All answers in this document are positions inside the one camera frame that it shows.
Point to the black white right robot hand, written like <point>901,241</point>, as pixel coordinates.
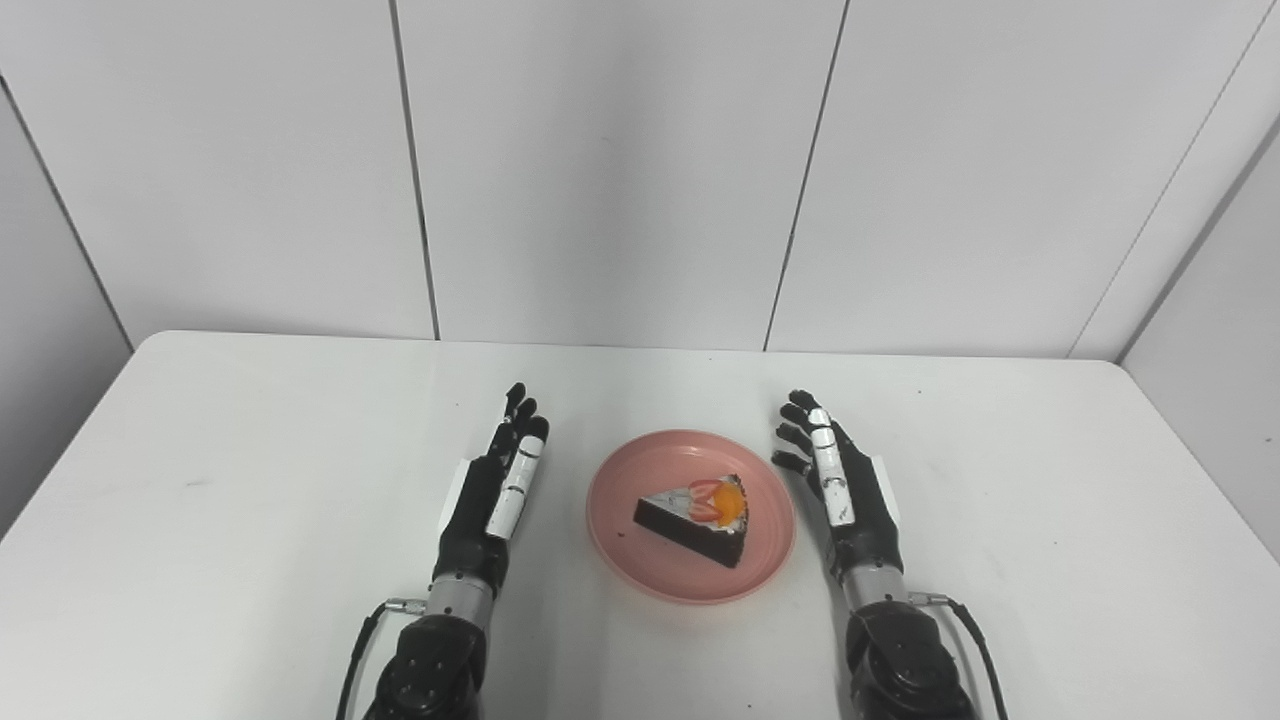
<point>855,510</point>

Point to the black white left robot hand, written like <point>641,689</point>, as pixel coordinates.
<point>480,520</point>

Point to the chocolate cake slice with fruit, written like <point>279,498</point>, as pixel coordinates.
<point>695,530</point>

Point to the pink round plate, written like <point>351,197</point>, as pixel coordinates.
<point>680,570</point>

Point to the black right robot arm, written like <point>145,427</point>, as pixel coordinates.
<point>905,660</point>

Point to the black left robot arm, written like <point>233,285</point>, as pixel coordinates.
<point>435,660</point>

